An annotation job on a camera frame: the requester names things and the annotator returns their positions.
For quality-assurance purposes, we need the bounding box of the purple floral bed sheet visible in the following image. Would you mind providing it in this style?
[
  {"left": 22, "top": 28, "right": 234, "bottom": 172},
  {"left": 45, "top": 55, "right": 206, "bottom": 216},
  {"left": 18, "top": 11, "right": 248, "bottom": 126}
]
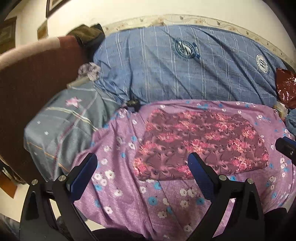
[{"left": 74, "top": 100, "right": 295, "bottom": 240}]

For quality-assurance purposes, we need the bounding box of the small yellow wall sign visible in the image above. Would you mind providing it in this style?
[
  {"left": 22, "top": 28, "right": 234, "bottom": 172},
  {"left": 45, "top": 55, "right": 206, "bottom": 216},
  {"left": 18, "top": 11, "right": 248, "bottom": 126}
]
[{"left": 37, "top": 20, "right": 48, "bottom": 40}]

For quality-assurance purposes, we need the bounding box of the blue plaid quilt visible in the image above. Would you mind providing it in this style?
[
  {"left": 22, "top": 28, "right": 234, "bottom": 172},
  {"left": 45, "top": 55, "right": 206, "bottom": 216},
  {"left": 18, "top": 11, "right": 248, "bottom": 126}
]
[{"left": 93, "top": 25, "right": 284, "bottom": 106}]

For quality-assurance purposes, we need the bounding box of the framed wall picture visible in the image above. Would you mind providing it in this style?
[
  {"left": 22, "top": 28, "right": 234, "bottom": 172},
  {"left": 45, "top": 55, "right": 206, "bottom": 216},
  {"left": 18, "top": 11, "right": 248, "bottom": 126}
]
[{"left": 46, "top": 0, "right": 69, "bottom": 18}]

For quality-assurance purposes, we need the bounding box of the blue crumpled cloth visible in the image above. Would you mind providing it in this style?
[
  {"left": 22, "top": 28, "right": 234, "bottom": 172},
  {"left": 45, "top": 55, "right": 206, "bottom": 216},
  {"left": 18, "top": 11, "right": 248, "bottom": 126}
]
[{"left": 285, "top": 111, "right": 296, "bottom": 136}]

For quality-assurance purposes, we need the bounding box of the maroon pink floral garment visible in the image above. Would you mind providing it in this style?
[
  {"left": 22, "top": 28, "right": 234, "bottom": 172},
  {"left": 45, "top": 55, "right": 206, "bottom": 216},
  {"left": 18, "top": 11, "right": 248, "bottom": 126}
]
[{"left": 133, "top": 109, "right": 269, "bottom": 181}]

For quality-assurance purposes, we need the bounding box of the olive green cloth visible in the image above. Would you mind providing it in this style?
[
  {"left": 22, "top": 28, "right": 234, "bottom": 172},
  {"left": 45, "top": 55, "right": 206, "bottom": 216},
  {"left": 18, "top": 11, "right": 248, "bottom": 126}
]
[{"left": 67, "top": 24, "right": 105, "bottom": 47}]

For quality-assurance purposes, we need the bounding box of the brown wooden headboard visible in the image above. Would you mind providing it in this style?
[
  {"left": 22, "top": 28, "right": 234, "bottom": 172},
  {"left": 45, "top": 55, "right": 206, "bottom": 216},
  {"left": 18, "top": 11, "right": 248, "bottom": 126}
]
[{"left": 1, "top": 36, "right": 87, "bottom": 183}]

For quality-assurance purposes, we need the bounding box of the lilac crumpled cloth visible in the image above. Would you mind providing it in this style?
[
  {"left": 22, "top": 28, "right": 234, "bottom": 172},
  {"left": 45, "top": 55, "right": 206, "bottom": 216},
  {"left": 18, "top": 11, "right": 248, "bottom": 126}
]
[{"left": 78, "top": 62, "right": 101, "bottom": 81}]

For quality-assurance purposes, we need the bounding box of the grey star pillow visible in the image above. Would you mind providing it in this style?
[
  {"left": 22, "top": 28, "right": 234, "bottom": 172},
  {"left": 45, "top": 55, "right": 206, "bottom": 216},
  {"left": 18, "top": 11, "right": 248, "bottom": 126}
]
[{"left": 23, "top": 82, "right": 119, "bottom": 181}]

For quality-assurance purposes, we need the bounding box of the black power plug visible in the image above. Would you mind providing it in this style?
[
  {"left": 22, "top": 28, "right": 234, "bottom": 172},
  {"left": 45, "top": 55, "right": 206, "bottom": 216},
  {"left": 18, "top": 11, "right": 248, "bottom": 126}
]
[{"left": 125, "top": 99, "right": 141, "bottom": 113}]

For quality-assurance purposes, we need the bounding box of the dark red plastic bag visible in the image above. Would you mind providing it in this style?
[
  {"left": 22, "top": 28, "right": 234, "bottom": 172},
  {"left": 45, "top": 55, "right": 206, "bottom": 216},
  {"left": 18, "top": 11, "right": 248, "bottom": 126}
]
[{"left": 275, "top": 68, "right": 295, "bottom": 108}]

